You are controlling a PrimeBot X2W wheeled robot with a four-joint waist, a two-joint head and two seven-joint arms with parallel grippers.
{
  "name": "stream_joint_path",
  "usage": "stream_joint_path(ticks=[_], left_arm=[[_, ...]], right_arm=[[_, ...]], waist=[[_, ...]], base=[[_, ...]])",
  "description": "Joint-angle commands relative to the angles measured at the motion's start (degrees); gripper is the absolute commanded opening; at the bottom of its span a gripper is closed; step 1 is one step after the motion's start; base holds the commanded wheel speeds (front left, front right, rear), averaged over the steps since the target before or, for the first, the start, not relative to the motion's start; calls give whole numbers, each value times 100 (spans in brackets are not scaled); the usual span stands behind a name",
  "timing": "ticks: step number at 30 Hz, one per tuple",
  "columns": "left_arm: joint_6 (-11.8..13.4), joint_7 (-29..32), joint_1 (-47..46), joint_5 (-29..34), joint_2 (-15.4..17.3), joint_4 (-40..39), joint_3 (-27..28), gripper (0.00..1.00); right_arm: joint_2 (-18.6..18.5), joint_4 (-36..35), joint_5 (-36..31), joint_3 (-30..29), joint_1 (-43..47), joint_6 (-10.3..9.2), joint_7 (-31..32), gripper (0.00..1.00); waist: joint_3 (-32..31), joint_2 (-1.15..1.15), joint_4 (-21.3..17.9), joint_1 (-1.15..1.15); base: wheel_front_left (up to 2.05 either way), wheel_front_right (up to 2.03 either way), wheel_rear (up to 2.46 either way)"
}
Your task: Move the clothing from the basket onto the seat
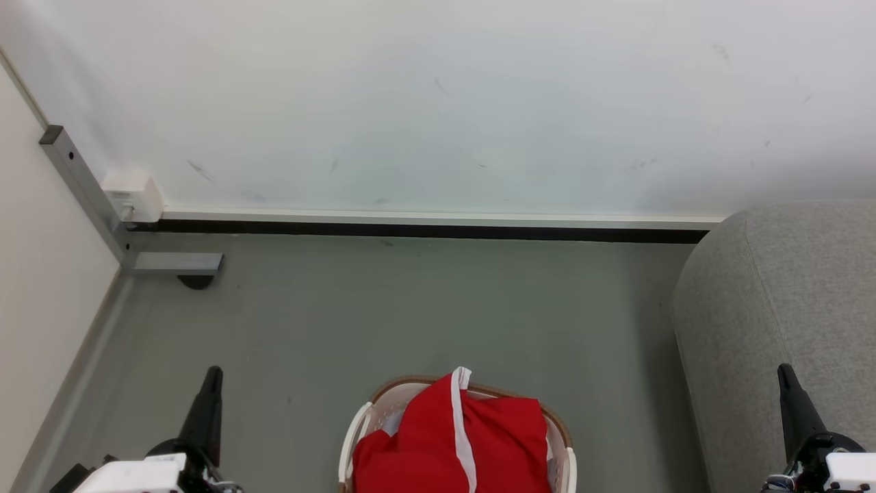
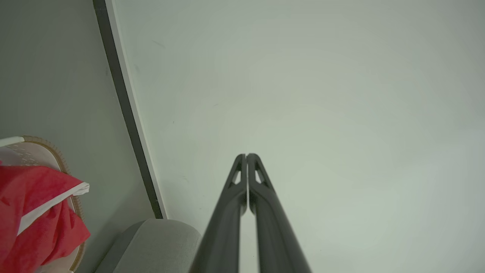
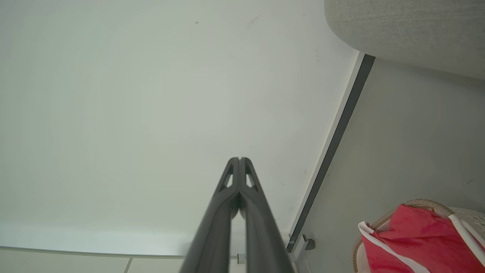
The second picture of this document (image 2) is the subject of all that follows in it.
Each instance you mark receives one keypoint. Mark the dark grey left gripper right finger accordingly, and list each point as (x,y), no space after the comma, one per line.
(276,235)

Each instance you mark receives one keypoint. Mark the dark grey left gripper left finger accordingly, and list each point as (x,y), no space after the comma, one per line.
(223,231)

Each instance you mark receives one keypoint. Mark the white laundry basket tan rim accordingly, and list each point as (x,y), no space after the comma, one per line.
(45,155)

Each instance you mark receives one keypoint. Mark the dark grey baseboard strip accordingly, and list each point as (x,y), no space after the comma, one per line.
(127,110)

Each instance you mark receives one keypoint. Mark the red and white garment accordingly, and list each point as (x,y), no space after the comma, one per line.
(34,216)

